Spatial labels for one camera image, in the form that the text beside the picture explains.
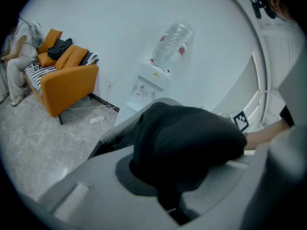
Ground orange sofa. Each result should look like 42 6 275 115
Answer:
24 28 100 126

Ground white power strip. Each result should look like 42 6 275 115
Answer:
90 115 106 124

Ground white roller blind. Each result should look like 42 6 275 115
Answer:
211 56 260 119

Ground white water dispenser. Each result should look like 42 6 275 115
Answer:
126 62 173 112

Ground black head-mounted camera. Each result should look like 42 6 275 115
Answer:
248 0 276 20

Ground black garment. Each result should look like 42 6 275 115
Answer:
47 37 73 61

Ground person's black printed shirt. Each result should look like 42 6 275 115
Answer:
279 105 295 127

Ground white cables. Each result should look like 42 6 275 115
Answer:
68 81 120 130

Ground person's right forearm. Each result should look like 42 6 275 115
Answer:
244 122 291 150

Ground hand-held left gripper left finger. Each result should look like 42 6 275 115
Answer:
38 147 183 230

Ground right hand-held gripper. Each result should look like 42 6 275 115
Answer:
230 110 249 132

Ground orange cushion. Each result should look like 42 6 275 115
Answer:
37 53 57 67
55 45 89 69
37 28 63 55

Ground person's head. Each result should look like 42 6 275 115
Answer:
253 0 300 23

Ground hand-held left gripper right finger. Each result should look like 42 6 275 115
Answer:
179 54 307 230

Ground black and white striped blanket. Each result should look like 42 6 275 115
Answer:
24 51 100 98

